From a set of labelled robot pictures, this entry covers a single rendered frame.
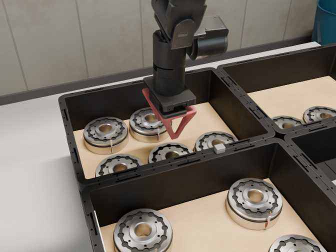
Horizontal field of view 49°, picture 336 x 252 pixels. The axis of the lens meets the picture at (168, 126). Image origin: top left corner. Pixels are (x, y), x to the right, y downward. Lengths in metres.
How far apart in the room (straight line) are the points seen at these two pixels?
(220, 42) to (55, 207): 0.55
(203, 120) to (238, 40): 2.05
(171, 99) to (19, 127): 0.66
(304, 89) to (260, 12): 1.88
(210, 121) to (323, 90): 0.36
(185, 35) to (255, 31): 2.45
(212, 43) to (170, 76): 0.09
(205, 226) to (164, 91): 0.26
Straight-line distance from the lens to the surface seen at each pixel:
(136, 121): 0.89
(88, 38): 2.48
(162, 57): 0.62
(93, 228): 0.60
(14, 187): 1.02
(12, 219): 0.96
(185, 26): 0.57
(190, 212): 0.73
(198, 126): 0.92
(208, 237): 0.70
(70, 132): 0.77
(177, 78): 0.64
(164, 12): 0.57
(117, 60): 2.60
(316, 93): 1.12
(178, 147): 0.82
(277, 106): 1.03
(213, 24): 0.64
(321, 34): 2.77
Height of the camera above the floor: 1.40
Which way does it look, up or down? 39 degrees down
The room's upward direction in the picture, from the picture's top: straight up
